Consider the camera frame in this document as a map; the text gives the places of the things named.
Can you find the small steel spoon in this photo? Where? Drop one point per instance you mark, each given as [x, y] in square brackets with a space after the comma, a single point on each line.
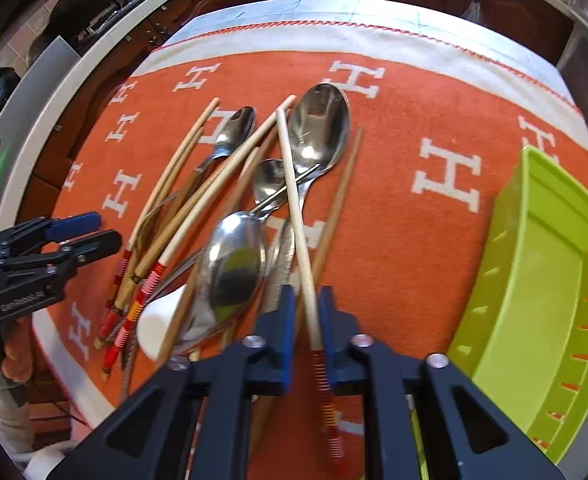
[233, 134]

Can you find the small steel teaspoon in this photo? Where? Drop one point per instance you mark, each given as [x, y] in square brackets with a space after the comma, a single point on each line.
[268, 178]

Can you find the white ceramic spoon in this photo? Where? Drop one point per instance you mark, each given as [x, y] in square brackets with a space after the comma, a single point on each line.
[152, 325]

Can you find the medium steel spoon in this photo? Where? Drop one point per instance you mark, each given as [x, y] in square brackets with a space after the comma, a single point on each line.
[234, 266]

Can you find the long diagonal bamboo chopstick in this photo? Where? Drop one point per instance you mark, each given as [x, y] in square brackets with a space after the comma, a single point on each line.
[210, 189]

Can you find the large steel spoon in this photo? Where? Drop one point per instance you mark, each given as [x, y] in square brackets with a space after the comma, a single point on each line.
[318, 130]

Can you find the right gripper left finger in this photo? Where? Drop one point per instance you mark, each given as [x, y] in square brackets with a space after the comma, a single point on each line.
[191, 419]

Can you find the orange H-pattern towel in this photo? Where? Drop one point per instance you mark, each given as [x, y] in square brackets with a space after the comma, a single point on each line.
[443, 130]

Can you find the plastic bag on cabinet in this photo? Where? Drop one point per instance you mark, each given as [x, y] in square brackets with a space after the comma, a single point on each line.
[473, 13]

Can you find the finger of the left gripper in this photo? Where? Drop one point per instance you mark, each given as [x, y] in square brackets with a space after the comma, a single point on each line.
[73, 225]
[85, 250]

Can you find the green plastic utensil tray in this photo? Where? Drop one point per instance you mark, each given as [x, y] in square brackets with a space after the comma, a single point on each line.
[523, 336]

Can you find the red-tipped bamboo chopstick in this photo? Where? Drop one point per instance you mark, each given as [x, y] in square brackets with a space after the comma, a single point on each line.
[310, 307]

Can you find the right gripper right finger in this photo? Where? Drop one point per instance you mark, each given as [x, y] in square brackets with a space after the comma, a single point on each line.
[423, 418]

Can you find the operator left hand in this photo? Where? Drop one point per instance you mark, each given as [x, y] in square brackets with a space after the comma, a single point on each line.
[18, 363]

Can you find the brown wooden chopstick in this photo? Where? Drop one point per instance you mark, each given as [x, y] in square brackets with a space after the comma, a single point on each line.
[263, 406]

